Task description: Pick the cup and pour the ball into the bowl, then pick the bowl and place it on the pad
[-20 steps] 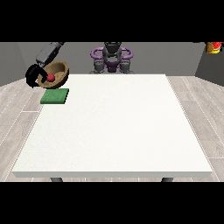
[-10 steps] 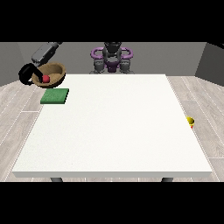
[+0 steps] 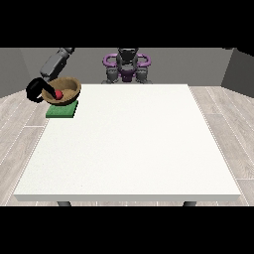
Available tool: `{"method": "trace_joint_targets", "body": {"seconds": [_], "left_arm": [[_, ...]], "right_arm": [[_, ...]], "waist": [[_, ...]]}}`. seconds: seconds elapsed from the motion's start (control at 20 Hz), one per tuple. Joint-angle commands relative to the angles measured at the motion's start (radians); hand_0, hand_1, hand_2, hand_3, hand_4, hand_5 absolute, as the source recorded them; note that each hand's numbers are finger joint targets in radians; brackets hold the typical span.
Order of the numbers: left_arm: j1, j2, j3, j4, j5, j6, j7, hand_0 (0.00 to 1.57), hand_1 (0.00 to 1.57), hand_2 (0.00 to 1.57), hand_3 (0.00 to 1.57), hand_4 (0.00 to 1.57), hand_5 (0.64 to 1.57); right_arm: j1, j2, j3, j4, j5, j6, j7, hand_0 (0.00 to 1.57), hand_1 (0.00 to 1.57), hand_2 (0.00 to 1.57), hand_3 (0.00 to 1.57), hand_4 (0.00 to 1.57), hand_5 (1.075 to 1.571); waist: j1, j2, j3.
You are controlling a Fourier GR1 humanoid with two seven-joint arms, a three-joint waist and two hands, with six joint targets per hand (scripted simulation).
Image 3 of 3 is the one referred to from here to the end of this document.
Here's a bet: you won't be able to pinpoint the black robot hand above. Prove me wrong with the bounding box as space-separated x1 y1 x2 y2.
26 76 58 104

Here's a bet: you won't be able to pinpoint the brown wooden bowl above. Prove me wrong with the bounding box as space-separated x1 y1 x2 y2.
41 76 82 106

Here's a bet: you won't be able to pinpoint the green square pad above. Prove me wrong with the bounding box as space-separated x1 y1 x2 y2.
45 99 79 119

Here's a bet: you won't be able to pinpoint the grey robot trunk purple rings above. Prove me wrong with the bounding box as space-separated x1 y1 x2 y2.
101 48 154 85

